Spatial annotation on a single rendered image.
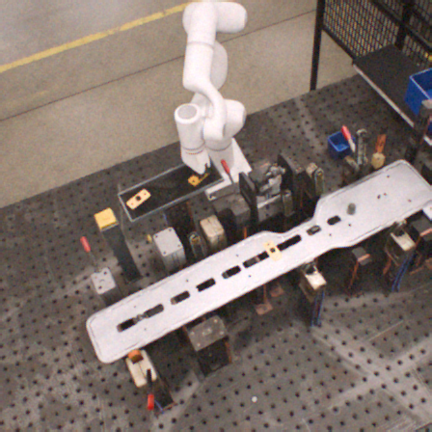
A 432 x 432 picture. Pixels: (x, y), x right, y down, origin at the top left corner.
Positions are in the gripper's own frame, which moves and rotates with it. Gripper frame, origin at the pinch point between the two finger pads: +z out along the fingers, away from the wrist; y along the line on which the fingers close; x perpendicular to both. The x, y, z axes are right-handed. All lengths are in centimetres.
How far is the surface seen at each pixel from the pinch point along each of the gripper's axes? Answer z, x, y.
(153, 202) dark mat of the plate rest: 2.5, -18.8, -4.4
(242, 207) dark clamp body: 10.6, 3.9, 17.3
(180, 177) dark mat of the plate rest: 2.5, -5.1, -4.8
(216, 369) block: 46, -40, 43
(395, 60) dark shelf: 16, 109, 13
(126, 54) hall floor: 119, 96, -196
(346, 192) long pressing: 19, 39, 39
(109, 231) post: 6.7, -36.7, -9.7
